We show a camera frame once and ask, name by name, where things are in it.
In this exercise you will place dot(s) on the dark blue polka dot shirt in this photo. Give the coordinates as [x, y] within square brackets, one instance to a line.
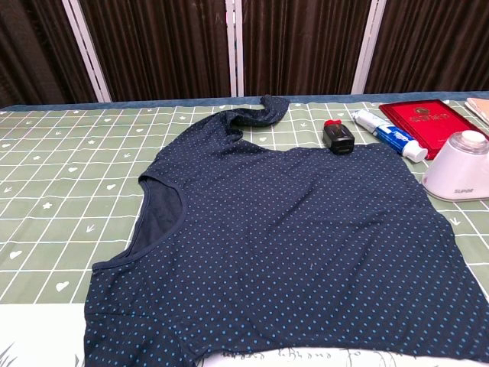
[267, 229]

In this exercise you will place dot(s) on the green checked tablecloth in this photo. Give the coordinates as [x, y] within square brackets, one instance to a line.
[57, 172]

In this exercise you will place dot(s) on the brown spiral notebook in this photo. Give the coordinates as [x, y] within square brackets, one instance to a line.
[479, 108]

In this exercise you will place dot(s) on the red certificate book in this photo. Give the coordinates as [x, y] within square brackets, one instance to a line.
[420, 118]

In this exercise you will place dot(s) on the white handheld garment steamer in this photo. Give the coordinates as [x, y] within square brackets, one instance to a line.
[454, 168]

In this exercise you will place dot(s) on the small dark bottle red cap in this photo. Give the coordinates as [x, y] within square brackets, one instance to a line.
[339, 139]

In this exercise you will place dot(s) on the blue white toothpaste tube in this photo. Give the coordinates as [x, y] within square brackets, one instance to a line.
[389, 134]

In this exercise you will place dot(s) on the dark pleated screen panel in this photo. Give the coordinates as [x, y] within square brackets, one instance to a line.
[34, 49]
[298, 46]
[431, 46]
[160, 46]

